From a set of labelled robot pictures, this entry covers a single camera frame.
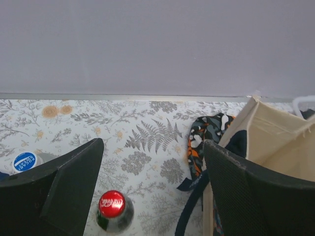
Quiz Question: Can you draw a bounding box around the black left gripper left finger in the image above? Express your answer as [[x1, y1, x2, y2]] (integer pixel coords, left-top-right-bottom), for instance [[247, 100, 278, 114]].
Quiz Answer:
[[0, 138, 104, 236]]

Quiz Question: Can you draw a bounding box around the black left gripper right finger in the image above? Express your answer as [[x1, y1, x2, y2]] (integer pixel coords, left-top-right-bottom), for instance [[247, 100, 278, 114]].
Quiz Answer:
[[203, 140, 315, 236]]

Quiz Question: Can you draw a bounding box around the blue cap Pocari bottle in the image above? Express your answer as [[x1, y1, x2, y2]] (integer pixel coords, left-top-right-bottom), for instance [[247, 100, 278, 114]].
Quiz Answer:
[[12, 151, 57, 174]]

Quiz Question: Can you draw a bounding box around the beige canvas tote bag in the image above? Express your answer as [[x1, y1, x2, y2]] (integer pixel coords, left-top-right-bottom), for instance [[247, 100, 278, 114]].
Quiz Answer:
[[174, 95, 315, 236]]

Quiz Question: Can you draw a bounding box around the blue folded garment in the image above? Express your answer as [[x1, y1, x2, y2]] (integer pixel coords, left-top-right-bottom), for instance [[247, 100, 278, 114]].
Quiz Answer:
[[0, 172, 10, 181]]

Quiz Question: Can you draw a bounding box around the orange black patterned garment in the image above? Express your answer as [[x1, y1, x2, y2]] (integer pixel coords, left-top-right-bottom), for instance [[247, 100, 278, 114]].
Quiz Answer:
[[187, 113, 235, 180]]

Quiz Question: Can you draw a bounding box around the white plastic basket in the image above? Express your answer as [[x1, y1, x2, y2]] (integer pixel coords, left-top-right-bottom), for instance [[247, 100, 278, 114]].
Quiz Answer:
[[292, 95, 315, 119]]

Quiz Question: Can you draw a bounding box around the floral tablecloth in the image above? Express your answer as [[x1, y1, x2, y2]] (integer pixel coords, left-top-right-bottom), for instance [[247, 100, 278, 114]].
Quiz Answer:
[[0, 99, 246, 236]]

